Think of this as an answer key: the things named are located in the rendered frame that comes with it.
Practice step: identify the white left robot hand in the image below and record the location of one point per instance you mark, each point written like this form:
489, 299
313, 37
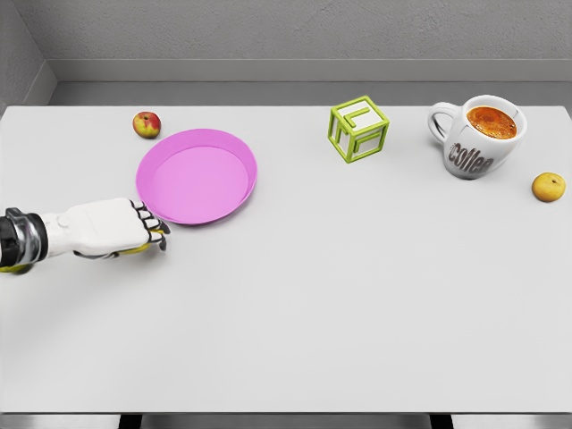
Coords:
107, 225

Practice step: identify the yellow lemon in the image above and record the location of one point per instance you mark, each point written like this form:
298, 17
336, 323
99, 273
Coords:
136, 248

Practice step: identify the pink round plate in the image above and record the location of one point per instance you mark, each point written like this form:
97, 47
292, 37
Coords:
196, 176

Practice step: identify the yellow green fruit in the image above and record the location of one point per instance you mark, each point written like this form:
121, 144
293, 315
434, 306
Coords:
18, 269

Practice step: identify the red yellow apple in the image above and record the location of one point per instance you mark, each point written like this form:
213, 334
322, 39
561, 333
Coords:
146, 124

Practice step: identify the green white letter cube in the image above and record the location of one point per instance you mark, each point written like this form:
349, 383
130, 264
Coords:
359, 129

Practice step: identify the white coffee mug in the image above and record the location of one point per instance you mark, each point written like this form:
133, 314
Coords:
480, 136

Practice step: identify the yellow round fruit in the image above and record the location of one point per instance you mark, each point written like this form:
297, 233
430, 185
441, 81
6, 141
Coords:
548, 187

